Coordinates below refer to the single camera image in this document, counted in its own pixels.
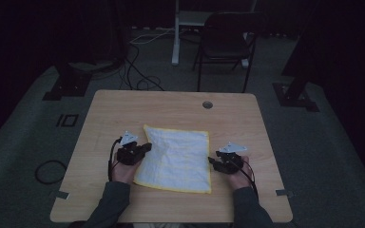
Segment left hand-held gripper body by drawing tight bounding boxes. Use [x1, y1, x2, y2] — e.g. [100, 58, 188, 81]
[116, 130, 146, 166]

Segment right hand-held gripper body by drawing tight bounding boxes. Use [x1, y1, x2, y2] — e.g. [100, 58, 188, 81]
[219, 142, 248, 175]

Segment white cloth with yellow edge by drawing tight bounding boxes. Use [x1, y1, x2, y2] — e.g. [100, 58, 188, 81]
[133, 123, 213, 195]

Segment person's left hand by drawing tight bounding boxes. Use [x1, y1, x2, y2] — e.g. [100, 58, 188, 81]
[110, 153, 141, 185]

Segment person's right hand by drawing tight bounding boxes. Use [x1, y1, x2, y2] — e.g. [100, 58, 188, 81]
[227, 155, 255, 191]

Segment grey tape strip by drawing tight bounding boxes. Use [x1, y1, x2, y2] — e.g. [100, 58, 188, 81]
[275, 188, 296, 198]
[48, 189, 70, 200]

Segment black stand with base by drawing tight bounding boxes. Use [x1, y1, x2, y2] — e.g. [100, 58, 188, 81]
[272, 31, 320, 113]
[42, 61, 93, 102]

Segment grey round floor plate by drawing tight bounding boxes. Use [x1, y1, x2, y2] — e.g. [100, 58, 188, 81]
[67, 60, 117, 72]

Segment black folding chair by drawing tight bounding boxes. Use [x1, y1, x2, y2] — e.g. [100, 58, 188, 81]
[192, 11, 269, 93]

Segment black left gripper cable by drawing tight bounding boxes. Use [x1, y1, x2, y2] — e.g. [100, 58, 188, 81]
[107, 136, 124, 182]

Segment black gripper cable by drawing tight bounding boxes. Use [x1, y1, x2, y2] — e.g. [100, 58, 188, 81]
[107, 136, 124, 182]
[234, 158, 260, 201]

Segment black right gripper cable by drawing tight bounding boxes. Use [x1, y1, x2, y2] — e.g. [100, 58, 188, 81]
[234, 158, 260, 201]

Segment black floor cables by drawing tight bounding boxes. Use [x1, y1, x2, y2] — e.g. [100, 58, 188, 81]
[118, 42, 165, 92]

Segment black cable ring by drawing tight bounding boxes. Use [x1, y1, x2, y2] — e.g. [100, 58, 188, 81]
[34, 160, 68, 185]

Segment white floor cable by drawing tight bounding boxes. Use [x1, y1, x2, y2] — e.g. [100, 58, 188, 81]
[129, 28, 176, 46]

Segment white desk frame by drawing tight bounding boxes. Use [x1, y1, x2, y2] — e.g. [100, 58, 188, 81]
[171, 0, 258, 69]

